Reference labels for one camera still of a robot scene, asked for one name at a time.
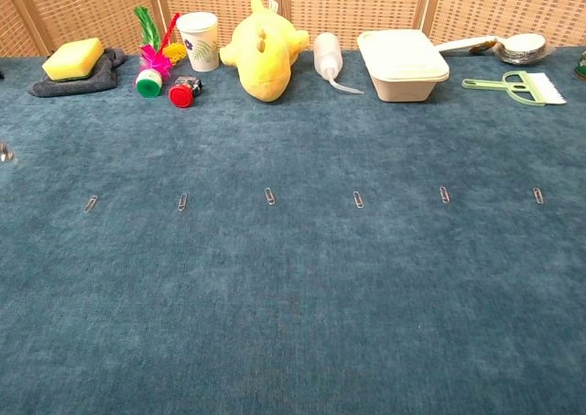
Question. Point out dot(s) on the dark grey cloth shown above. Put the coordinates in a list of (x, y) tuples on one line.
[(73, 87)]

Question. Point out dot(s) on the woven folding screen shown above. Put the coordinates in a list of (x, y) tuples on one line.
[(366, 3)]

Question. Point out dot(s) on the yellow plush toy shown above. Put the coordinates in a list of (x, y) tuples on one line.
[(265, 67)]

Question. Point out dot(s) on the beige lidded lunch box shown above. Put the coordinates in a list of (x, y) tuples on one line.
[(400, 67)]

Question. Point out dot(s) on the colourful feather shuttlecock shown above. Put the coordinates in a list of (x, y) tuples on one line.
[(148, 85)]

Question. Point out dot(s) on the silver bead chain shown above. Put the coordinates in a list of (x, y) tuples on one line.
[(5, 153)]

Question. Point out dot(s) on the blue carpet table cover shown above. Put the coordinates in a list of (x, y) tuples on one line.
[(293, 296)]

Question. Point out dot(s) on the white paper cup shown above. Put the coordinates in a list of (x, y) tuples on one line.
[(199, 44)]

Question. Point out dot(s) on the clear squeeze wash bottle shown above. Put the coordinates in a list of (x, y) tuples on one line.
[(327, 53)]

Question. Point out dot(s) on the green tea bottle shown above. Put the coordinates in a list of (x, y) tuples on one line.
[(581, 64)]

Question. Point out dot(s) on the silver paper clip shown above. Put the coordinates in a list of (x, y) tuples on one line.
[(358, 199), (538, 195), (444, 194), (90, 203), (182, 201), (270, 196)]

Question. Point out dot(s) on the yellow sponge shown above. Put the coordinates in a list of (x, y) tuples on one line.
[(73, 60)]

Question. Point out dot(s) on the green hand brush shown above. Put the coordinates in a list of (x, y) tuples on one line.
[(526, 90)]

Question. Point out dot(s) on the silver foil dish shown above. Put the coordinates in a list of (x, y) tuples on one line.
[(526, 57)]

